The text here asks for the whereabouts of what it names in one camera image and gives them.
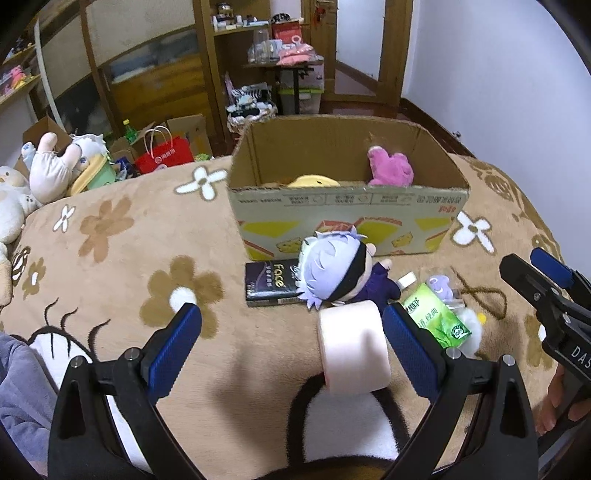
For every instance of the cream spotted plush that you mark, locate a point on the cream spotted plush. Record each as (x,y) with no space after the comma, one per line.
(11,203)

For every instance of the red paper bag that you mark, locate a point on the red paper bag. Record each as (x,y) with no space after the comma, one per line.
(164,157)

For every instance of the white plush with pink limbs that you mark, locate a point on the white plush with pink limbs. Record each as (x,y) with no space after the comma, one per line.
(48,170)

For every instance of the yellow toy shelf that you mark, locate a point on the yellow toy shelf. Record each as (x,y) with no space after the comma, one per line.
(18,92)

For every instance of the small dark table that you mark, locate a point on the small dark table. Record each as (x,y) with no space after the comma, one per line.
(286,74)

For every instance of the white fluffy plush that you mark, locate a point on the white fluffy plush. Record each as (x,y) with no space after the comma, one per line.
(471,319)

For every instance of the wooden corner shelf unit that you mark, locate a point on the wooden corner shelf unit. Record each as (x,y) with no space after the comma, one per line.
(231,55)

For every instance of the white-haired blue-eyed plush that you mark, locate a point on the white-haired blue-eyed plush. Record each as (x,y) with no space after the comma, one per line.
(92,145)

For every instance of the black tissue packet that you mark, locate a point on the black tissue packet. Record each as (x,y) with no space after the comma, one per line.
(270,281)

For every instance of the basket of clothes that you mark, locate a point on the basket of clothes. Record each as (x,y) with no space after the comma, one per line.
(251,110)

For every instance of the green and yellow plush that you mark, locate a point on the green and yellow plush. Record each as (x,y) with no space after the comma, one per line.
(99,177)

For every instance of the clear plastic jar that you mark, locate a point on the clear plastic jar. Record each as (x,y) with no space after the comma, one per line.
(260,46)

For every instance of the red gift bag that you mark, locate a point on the red gift bag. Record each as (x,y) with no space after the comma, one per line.
(287,32)

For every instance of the open cardboard box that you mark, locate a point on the open cardboard box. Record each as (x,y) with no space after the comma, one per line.
(189,134)
(121,147)
(44,127)

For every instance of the small white block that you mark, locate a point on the small white block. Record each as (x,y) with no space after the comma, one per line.
(407,281)

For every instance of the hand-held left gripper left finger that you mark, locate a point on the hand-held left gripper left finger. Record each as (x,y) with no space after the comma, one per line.
(178,341)

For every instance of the yellow plush toy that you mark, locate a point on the yellow plush toy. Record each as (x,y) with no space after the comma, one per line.
(311,181)

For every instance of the small blue white plush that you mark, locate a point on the small blue white plush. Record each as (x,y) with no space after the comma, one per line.
(28,154)

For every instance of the pink roll cake plush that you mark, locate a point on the pink roll cake plush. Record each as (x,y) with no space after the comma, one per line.
(353,350)

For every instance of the pink packets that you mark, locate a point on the pink packets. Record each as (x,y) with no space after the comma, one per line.
(300,57)

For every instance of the clear plastic storage box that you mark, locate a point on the clear plastic storage box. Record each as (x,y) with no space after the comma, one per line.
(307,92)

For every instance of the wooden wardrobe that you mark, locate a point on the wooden wardrobe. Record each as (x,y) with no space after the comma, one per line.
(152,78)

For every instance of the pale-haired plush doll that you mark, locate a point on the pale-haired plush doll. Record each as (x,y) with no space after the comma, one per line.
(323,272)

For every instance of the green bottle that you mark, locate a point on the green bottle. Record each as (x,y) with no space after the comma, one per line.
(130,131)

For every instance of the person's right hand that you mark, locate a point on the person's right hand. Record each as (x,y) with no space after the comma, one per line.
(551,401)

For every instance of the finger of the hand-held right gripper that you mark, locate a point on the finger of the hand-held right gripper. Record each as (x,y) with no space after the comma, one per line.
(551,270)
(521,274)

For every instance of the cardboard box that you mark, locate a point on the cardboard box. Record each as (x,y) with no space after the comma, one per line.
(44,127)
(121,147)
(351,207)
(189,134)

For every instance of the green tissue packet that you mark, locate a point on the green tissue packet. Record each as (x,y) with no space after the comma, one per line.
(434,318)

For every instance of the person's grey clothing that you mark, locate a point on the person's grey clothing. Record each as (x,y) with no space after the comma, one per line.
(23,392)

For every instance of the small purple plush charm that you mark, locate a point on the small purple plush charm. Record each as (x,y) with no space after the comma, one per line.
(438,286)

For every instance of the pink plush toy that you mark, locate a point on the pink plush toy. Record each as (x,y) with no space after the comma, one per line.
(392,168)

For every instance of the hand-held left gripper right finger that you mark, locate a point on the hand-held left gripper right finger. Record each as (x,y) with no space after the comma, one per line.
(408,341)

